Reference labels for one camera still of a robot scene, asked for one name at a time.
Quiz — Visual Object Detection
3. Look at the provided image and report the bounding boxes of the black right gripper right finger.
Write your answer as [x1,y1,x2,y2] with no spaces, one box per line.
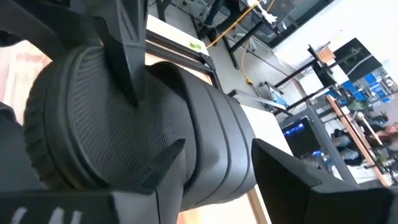
[251,138,361,224]

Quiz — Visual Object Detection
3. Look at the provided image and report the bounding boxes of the white crumpled cloth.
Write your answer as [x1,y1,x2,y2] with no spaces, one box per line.
[248,0,278,24]

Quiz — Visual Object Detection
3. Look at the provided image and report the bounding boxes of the long wooden plank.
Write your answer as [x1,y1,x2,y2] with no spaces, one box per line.
[325,95,393,187]

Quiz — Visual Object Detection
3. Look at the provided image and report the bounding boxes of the wooden shelf black metal frame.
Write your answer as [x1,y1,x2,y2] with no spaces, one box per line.
[144,27,272,224]

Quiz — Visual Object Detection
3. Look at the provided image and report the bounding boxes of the yellow hanging cable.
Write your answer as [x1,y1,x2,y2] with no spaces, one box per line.
[206,0,276,50]
[241,46,254,85]

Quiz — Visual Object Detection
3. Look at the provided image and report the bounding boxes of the brown cardboard box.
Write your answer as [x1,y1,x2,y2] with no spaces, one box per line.
[317,46,336,65]

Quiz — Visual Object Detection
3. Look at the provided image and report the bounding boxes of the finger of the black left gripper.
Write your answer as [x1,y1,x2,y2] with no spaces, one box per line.
[70,0,149,107]

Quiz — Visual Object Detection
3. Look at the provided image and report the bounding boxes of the person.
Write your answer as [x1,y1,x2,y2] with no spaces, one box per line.
[371,121,398,147]

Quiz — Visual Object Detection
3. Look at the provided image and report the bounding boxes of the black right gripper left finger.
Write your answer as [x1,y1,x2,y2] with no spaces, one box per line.
[111,138,187,224]

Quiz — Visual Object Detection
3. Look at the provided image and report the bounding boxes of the black computer monitor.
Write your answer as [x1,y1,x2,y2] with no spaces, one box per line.
[333,37,384,82]

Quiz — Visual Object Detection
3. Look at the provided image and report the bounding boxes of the black computer blue lights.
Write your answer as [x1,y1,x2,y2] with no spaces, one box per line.
[280,117,322,159]

